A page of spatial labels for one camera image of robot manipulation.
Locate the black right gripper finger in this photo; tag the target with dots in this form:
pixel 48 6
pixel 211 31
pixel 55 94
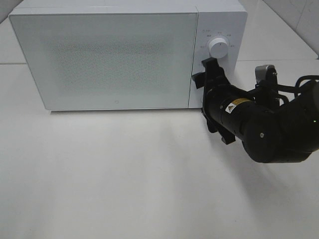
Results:
pixel 214 74
pixel 199 80

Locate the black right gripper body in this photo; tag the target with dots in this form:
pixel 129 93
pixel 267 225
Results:
pixel 215 101

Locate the white microwave oven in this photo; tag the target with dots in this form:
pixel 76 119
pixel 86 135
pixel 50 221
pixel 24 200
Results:
pixel 214 18

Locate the white microwave door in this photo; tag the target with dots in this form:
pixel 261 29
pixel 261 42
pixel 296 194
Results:
pixel 105 62

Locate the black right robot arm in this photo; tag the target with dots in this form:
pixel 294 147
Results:
pixel 276 123

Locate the white upper microwave knob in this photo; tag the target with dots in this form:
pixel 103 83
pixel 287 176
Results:
pixel 218 47

